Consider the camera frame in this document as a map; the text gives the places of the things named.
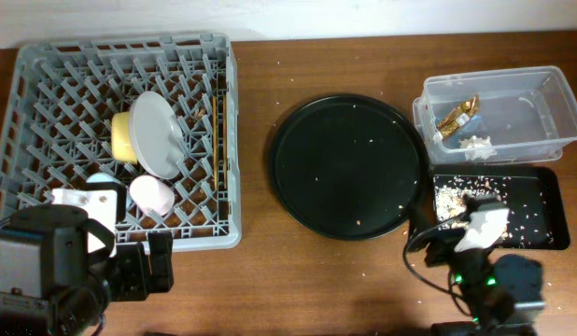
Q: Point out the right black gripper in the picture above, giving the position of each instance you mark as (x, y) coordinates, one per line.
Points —
(445, 239)

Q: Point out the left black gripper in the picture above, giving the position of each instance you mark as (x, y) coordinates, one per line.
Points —
(140, 279)

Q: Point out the food scraps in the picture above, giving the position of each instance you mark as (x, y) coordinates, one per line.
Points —
(449, 204)

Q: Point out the pink plastic cup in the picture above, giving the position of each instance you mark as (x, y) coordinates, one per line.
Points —
(151, 195)

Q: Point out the blue plastic cup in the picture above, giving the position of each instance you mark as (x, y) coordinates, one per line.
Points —
(101, 178)

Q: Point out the white tissue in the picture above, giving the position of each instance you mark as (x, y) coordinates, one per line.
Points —
(477, 148)

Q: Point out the yellow bowl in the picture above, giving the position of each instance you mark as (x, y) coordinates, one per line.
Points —
(122, 149)

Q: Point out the grey plate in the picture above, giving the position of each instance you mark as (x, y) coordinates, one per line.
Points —
(155, 135)

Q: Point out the wrapper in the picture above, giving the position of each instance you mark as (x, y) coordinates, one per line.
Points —
(458, 117)

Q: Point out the wooden chopstick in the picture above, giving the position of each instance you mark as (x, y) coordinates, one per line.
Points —
(224, 141)
(215, 140)

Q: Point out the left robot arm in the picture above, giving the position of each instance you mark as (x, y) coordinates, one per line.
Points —
(60, 269)

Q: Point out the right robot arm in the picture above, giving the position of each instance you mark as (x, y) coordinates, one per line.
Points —
(503, 297)

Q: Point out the grey dishwasher rack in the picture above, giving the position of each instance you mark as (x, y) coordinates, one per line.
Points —
(57, 129)

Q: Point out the black rectangular tray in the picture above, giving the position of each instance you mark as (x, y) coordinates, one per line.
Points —
(537, 217)

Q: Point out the clear plastic bin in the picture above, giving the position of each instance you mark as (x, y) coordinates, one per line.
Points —
(529, 113)

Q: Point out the round black tray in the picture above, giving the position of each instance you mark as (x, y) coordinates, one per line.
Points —
(348, 167)

